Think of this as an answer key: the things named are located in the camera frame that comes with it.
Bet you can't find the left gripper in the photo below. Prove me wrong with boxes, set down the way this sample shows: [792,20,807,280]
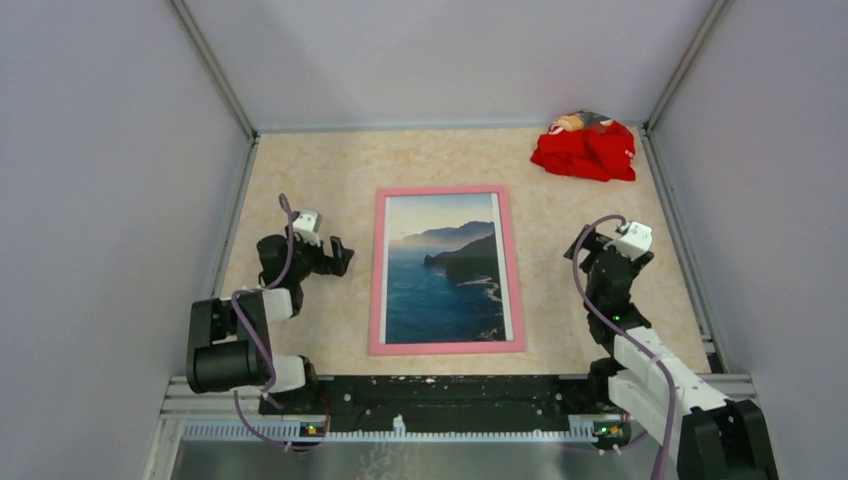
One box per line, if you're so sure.
[284,223,352,281]

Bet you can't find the pink wooden picture frame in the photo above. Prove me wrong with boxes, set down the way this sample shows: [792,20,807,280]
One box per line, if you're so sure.
[367,185,528,358]

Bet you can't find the landscape photo print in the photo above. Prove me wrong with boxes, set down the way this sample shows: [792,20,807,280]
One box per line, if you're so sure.
[384,192,516,346]

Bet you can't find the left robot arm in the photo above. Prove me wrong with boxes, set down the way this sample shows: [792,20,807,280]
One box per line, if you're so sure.
[185,234,355,414]

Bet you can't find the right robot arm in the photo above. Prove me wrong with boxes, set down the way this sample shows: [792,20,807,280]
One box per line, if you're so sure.
[564,222,778,479]

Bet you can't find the red crumpled cloth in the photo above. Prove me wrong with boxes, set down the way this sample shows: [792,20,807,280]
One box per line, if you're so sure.
[530,110,636,182]

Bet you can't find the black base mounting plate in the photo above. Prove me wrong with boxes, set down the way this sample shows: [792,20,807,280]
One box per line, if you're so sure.
[258,375,633,441]

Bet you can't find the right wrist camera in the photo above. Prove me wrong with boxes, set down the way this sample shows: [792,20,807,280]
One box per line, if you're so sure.
[605,221,653,261]

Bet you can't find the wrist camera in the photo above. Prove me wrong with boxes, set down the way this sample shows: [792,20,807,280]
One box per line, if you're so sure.
[292,210,323,247]
[605,221,653,261]

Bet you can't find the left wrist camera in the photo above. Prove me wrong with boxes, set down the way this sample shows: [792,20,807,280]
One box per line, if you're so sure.
[292,210,323,247]

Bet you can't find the aluminium rail with cable duct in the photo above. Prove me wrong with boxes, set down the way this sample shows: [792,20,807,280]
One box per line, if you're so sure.
[144,374,757,479]

